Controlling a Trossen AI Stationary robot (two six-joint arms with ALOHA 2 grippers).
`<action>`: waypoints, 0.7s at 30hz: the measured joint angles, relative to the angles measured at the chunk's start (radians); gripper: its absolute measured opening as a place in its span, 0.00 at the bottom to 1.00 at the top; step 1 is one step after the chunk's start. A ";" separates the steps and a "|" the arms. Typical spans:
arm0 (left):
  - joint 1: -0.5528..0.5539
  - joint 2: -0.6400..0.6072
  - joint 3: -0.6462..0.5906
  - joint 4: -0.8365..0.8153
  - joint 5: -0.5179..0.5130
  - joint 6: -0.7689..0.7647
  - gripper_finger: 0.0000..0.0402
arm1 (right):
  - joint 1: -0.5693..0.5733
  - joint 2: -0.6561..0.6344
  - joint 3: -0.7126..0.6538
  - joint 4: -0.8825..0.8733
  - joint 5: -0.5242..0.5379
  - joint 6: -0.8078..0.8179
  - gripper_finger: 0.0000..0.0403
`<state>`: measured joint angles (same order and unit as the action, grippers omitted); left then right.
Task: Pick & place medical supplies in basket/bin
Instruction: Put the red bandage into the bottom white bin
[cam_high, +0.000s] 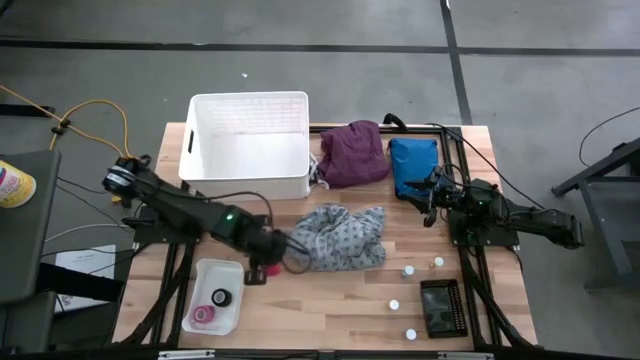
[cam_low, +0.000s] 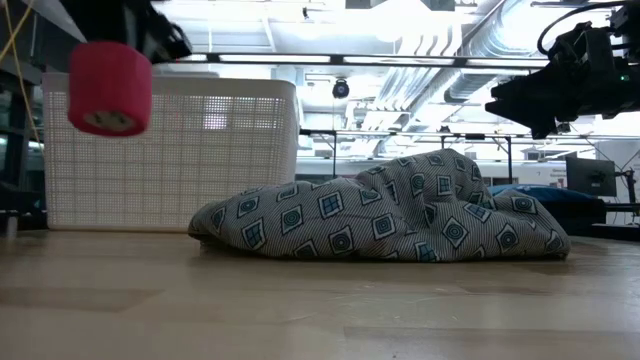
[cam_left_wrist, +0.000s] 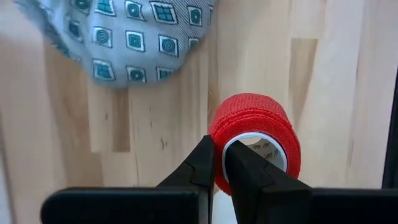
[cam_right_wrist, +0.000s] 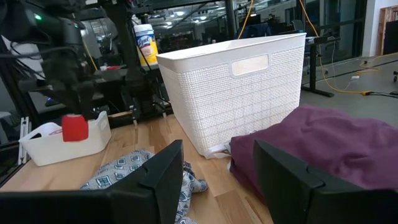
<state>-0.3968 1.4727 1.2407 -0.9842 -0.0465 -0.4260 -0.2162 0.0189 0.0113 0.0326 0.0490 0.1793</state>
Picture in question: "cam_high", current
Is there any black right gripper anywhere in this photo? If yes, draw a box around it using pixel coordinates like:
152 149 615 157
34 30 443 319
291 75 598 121
403 173 464 229

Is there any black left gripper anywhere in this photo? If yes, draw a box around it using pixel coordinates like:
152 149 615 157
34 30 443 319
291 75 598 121
243 227 289 286

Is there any purple garment with white ties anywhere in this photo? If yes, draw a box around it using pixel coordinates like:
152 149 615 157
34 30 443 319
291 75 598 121
309 119 392 191

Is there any grey patterned hospital gown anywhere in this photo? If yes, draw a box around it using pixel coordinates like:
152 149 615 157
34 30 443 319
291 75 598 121
283 203 388 273

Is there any small white plastic bin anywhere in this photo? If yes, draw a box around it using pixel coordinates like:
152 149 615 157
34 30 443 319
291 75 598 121
181 258 247 336

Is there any white woven plastic basket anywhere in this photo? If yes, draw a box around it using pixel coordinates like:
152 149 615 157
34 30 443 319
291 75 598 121
178 90 311 202

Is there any blue folded cloth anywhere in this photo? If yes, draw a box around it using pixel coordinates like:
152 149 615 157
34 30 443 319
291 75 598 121
388 137 442 201

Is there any pink bandage roll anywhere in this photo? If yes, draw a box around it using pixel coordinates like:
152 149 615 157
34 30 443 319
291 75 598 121
193 304 216 325

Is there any silver metal bar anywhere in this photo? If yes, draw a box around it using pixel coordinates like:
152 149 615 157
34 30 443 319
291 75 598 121
437 351 494 360
158 350 217 360

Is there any black perforated tray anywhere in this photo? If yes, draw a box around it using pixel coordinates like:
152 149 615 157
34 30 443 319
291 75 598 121
419 278 469 339

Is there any white paper sheet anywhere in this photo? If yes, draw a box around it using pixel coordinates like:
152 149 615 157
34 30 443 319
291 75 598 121
53 244 117 314

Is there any dark grey desk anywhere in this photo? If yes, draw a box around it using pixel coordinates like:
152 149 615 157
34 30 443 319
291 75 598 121
551 135 640 291

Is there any grey side table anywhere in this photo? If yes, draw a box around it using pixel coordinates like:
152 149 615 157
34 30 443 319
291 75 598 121
0 148 63 306

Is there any disinfecting wipes canister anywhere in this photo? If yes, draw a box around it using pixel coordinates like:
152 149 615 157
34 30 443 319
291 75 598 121
0 159 38 209

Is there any black standing desk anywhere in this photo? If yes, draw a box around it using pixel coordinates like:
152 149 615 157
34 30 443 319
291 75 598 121
0 103 56 119

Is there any black aluminium table frame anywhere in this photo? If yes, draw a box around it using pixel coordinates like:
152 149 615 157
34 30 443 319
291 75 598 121
112 124 539 351

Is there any black power cable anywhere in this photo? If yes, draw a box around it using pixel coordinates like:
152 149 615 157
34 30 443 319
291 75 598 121
425 121 547 210

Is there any black looped cable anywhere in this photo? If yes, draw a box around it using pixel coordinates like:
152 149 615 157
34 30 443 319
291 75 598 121
382 112 409 133

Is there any thin black floor cable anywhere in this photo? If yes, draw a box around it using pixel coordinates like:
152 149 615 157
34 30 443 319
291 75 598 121
578 105 640 169

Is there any grey floor cable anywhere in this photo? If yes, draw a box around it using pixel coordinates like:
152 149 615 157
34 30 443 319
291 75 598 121
43 222 137 246

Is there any yellow extension cable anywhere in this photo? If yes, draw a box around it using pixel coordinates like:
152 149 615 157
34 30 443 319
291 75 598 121
0 83 134 205

